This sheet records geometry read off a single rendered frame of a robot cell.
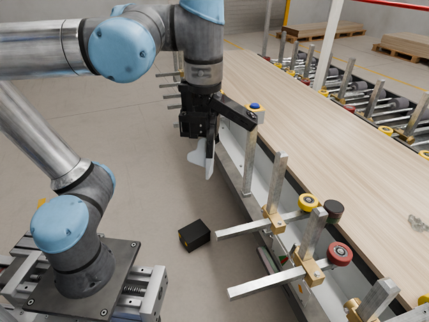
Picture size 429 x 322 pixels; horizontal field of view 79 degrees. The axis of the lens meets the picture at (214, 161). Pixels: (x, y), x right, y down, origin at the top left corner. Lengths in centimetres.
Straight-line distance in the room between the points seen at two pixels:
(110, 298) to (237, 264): 134
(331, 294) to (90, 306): 92
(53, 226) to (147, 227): 163
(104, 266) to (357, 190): 106
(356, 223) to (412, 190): 39
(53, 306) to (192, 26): 71
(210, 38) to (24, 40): 27
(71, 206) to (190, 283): 137
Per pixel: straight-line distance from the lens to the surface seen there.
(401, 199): 139
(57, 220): 67
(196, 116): 55
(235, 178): 154
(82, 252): 70
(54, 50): 42
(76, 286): 77
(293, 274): 101
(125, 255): 83
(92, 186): 74
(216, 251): 205
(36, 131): 70
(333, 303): 128
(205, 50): 50
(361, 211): 124
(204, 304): 187
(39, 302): 85
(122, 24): 37
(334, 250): 105
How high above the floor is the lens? 171
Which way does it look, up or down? 37 degrees down
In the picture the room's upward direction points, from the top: straight up
